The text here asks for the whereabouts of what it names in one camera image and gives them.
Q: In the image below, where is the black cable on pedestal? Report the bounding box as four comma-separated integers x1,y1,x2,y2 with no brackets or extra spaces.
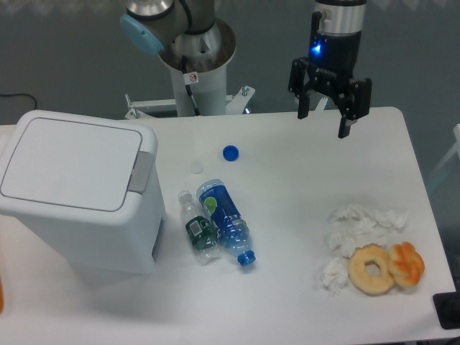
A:
180,54,201,116

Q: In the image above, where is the orange glazed twisted bread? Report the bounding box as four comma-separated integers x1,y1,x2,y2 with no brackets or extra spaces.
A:
388,241,425,288

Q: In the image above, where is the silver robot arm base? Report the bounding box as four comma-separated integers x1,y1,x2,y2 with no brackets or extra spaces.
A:
120,1,236,73

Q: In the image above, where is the blue bottle cap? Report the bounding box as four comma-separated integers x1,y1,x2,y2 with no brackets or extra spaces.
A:
222,145,239,162

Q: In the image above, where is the white plastic trash can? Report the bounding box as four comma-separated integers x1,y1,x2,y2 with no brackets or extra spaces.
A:
1,111,166,274

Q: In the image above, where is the green label plastic bottle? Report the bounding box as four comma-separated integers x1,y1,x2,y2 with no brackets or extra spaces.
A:
178,190,221,265

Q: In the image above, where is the white bottle cap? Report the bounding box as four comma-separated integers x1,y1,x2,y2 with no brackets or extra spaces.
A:
190,161,204,175

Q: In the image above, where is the small crumpled white tissue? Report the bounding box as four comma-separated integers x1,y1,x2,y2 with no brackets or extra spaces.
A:
321,257,349,296

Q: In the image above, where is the white frame at right edge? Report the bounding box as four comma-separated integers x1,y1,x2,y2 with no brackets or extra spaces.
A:
426,124,459,194

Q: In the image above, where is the black device at table edge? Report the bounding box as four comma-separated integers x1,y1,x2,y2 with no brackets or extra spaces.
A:
433,292,459,330

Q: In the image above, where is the grey trash can push button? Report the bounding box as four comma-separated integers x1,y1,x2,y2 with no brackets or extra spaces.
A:
128,151,154,194

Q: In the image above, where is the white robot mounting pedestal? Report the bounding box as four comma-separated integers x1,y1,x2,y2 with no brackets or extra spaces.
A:
125,65,256,119

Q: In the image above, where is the plain ring donut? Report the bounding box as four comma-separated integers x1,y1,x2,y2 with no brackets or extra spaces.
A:
347,245,395,295

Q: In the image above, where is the blue label plastic bottle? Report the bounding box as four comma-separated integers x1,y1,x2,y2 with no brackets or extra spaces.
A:
196,179,256,267

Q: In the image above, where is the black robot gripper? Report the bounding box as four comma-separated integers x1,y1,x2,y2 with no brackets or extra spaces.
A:
287,32,372,139

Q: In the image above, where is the black cable on floor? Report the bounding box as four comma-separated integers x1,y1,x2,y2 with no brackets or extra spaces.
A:
0,93,37,109

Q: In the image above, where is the orange object at left edge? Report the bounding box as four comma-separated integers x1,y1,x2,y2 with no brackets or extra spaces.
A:
0,279,4,314

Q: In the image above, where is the large crumpled white tissue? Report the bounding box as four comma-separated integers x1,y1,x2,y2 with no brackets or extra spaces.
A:
326,203,409,258

